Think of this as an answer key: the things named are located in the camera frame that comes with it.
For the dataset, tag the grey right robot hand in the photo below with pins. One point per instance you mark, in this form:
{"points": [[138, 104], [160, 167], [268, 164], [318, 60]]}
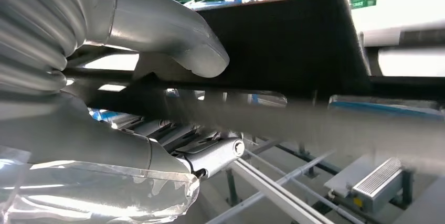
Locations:
{"points": [[87, 146]]}

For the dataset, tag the grey finned ceiling unit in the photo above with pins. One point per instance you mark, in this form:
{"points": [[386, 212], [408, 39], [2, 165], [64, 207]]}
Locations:
{"points": [[377, 184]]}

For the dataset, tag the white ceiling rail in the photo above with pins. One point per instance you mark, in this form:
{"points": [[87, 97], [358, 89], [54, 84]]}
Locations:
{"points": [[271, 191]]}

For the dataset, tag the white ceiling pipe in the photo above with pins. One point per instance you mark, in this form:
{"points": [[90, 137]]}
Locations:
{"points": [[299, 173]]}

